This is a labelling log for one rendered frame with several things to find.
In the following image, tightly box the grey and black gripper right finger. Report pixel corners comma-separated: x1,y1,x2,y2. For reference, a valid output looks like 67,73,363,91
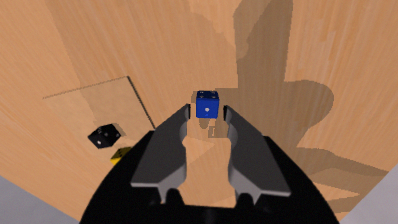
223,105,340,224

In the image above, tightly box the black die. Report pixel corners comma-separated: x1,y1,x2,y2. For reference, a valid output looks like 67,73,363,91
88,124,121,149

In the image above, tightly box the blue die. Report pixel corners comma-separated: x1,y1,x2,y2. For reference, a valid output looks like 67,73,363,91
196,91,219,119

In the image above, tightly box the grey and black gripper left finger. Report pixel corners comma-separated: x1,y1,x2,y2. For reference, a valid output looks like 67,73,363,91
79,103,191,224

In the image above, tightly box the yellow die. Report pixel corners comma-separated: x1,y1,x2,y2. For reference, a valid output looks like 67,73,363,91
110,147,131,165

